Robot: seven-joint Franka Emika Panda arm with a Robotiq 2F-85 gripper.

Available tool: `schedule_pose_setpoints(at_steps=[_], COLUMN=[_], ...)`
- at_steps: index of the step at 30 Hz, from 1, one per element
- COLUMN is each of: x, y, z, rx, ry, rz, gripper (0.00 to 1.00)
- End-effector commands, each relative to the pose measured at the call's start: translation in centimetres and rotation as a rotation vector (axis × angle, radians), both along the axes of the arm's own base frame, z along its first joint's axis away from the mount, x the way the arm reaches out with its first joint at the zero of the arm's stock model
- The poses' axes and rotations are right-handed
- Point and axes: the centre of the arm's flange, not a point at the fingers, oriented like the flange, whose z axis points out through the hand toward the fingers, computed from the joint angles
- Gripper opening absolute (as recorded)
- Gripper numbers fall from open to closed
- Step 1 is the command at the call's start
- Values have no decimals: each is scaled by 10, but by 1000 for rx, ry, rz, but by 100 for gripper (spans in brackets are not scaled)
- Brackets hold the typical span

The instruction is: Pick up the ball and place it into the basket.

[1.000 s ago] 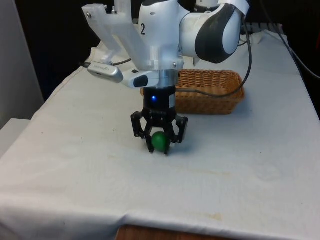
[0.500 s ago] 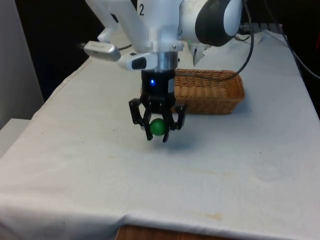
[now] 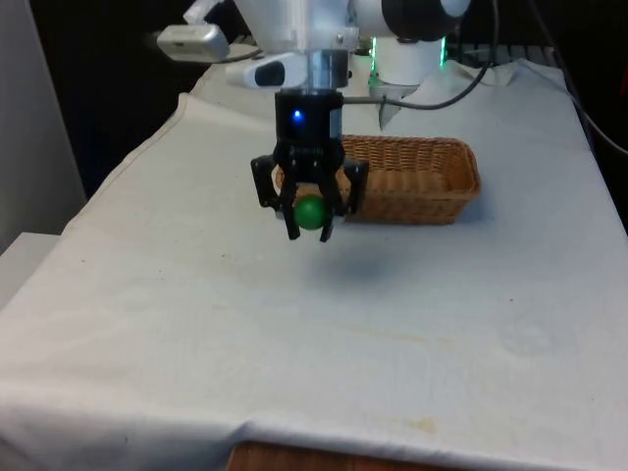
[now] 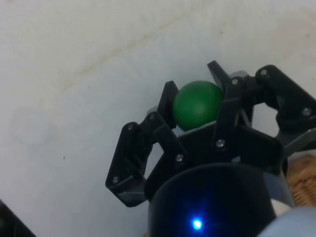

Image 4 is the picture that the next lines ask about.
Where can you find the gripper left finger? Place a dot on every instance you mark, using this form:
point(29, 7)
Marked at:
point(128, 158)

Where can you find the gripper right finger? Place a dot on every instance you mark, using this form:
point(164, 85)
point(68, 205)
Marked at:
point(229, 108)

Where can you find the green ball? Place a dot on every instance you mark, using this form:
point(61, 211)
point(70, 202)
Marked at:
point(197, 103)

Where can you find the brown wicker basket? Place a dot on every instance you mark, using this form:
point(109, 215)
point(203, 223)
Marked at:
point(303, 180)

